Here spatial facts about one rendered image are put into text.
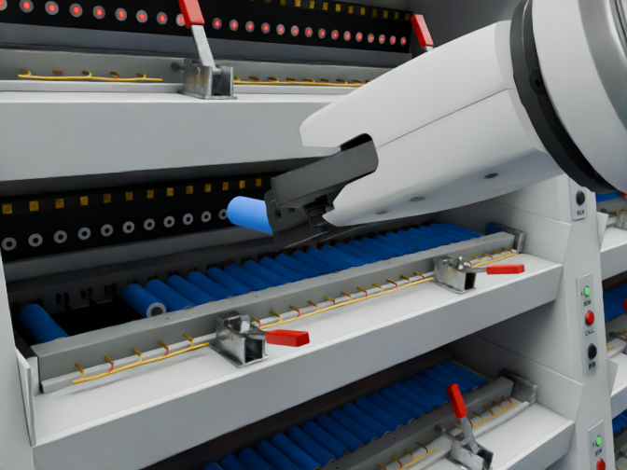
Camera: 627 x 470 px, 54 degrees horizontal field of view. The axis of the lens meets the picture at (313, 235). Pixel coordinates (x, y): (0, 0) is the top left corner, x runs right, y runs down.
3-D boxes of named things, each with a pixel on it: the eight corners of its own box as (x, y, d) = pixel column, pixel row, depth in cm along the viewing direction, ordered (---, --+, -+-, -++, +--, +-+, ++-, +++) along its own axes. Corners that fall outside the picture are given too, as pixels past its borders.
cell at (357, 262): (329, 258, 68) (371, 277, 64) (317, 261, 67) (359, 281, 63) (331, 242, 68) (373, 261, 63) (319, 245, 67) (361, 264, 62)
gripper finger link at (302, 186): (465, 111, 23) (438, 147, 28) (262, 164, 23) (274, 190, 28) (473, 141, 23) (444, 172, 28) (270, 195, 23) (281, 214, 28)
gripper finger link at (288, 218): (352, 151, 29) (271, 192, 34) (299, 154, 27) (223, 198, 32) (369, 215, 29) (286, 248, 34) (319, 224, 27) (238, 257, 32)
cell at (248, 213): (221, 207, 38) (287, 223, 33) (243, 190, 38) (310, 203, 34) (234, 230, 38) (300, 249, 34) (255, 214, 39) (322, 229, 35)
